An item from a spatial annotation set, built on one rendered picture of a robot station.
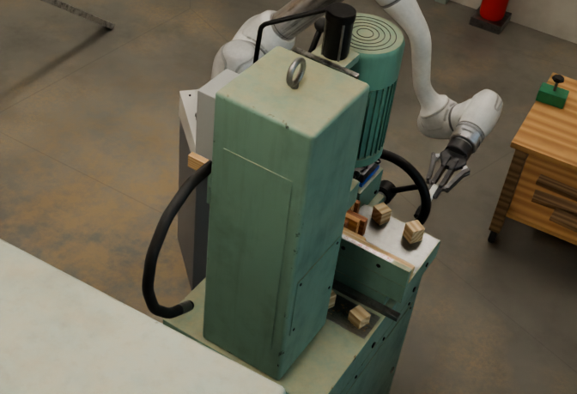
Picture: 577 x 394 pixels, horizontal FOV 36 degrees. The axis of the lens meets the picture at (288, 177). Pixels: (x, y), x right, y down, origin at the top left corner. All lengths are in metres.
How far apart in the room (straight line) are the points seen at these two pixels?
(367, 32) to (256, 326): 0.69
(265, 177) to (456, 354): 1.74
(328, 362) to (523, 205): 1.72
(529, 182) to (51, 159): 2.01
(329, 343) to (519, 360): 1.30
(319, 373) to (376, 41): 0.78
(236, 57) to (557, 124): 1.37
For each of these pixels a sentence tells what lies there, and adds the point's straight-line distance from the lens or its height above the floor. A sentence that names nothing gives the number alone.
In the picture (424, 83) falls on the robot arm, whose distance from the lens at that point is 2.78.
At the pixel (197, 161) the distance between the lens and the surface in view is 2.43.
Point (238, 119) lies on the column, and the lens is 1.68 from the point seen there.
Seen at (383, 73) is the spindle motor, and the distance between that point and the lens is 1.91.
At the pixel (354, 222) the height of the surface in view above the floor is 0.95.
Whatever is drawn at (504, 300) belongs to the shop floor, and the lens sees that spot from 3.55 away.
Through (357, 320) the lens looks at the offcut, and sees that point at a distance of 2.23.
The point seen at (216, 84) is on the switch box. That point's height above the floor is 1.48.
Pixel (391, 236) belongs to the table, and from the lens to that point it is 2.34.
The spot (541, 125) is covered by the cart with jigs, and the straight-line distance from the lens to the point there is 3.54.
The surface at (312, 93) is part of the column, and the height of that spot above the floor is 1.52.
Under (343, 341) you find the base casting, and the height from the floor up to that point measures 0.80.
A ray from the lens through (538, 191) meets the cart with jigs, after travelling 3.76.
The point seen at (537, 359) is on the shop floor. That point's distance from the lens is 3.40.
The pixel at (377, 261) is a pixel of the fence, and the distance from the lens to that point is 2.21.
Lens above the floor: 2.49
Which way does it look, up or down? 40 degrees down
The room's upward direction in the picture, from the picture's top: 7 degrees clockwise
